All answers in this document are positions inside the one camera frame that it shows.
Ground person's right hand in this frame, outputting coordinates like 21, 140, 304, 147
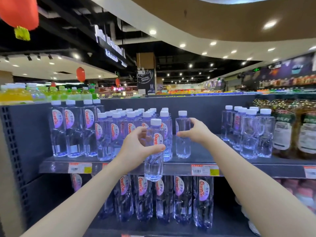
176, 118, 214, 146

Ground person's left hand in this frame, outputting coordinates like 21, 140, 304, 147
116, 126, 167, 175

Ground small clear water bottle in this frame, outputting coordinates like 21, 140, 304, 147
175, 111, 191, 159
144, 118, 165, 182

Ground dark grey metal shelf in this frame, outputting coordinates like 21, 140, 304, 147
0, 93, 316, 237

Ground group of small water bottles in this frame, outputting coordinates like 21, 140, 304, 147
95, 108, 173, 163

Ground person's left forearm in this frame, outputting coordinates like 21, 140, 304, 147
21, 156, 139, 237

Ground person's right forearm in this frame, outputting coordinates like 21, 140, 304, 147
202, 137, 316, 237

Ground large clear water bottle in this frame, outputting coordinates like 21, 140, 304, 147
64, 100, 85, 158
82, 99, 99, 158
92, 99, 105, 115
48, 100, 67, 158

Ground group of large water bottles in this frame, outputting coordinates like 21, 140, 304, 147
70, 173, 215, 230
220, 105, 276, 160

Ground distant store displays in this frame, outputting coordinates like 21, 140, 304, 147
98, 85, 257, 98

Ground black chalkboard sign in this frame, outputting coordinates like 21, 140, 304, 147
137, 69, 156, 95

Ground brown square pillar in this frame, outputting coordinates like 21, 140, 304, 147
136, 52, 157, 95

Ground medium red paper lantern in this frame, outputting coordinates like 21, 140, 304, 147
76, 66, 86, 83

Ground illuminated store sign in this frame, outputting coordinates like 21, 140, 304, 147
94, 24, 128, 68

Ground group of white pink bottles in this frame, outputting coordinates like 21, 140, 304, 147
234, 178, 316, 236

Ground group of recessed ceiling lights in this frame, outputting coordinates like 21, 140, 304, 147
0, 19, 316, 83

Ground row of yellow green bottles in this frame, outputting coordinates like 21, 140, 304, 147
0, 82, 100, 106

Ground big red paper lantern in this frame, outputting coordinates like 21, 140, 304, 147
0, 0, 40, 42

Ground purple wall mural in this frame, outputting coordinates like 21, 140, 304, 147
242, 51, 316, 83

